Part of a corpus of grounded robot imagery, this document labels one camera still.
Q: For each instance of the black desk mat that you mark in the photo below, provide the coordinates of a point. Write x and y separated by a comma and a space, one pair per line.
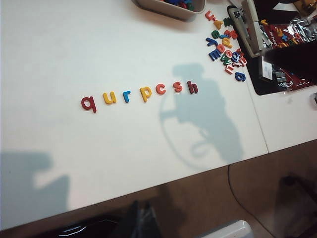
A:
262, 86

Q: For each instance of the small white box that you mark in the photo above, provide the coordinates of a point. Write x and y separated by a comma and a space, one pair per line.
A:
266, 69

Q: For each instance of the blue letter E magnet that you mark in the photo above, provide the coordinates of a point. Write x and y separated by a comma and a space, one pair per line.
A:
215, 53

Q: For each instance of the blue letter g magnet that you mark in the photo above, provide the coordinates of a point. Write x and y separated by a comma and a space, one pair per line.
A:
240, 77

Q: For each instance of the red magnet letter package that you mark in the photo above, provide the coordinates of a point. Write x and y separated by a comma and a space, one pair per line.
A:
273, 31

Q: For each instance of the red letter q magnet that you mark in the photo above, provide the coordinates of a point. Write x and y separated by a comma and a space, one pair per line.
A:
93, 105

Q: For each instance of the small blue letter magnet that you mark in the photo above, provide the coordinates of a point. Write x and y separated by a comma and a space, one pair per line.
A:
224, 37

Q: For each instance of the orange letter s magnet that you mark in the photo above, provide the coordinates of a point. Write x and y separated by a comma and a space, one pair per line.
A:
178, 87

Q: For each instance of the green letter w magnet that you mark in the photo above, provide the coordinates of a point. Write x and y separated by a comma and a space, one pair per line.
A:
226, 60

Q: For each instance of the black glossy case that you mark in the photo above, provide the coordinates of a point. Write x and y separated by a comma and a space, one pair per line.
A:
86, 228

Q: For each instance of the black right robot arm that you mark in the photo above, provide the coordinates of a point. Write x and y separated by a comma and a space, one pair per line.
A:
297, 59

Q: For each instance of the red letter o magnet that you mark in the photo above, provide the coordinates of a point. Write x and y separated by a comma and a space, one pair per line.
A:
226, 53

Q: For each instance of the grey staple strip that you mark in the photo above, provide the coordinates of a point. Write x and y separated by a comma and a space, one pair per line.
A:
280, 77

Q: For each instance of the blue letter y magnet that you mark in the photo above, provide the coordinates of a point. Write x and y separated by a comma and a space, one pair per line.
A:
212, 42

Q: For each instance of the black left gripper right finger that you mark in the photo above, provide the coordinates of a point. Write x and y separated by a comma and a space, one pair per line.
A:
151, 223

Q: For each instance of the dark red letter h magnet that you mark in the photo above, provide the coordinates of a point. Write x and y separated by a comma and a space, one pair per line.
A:
190, 88

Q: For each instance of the orange letter c magnet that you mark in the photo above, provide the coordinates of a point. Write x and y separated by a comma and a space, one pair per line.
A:
158, 89

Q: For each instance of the yellow letter p magnet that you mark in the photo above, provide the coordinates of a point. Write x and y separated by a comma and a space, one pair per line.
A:
143, 95

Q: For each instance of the green letter e magnet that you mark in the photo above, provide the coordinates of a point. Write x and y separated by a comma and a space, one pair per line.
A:
216, 34

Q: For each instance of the yellow letter v magnet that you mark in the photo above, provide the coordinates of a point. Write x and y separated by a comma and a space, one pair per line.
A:
263, 22

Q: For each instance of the beige pulp tray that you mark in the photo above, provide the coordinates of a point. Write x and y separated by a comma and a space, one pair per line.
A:
173, 12

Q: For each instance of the yellow letter u magnet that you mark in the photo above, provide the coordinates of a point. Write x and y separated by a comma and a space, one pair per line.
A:
106, 98

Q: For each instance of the orange letter n magnet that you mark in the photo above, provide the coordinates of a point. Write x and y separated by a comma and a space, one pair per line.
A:
210, 16

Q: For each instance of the blue letter r magnet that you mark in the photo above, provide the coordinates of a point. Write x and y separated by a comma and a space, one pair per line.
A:
126, 98

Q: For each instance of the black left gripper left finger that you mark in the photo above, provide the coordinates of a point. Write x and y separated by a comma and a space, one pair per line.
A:
131, 223

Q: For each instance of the white plastic bin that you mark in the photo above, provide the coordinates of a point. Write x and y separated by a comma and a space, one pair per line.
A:
230, 230

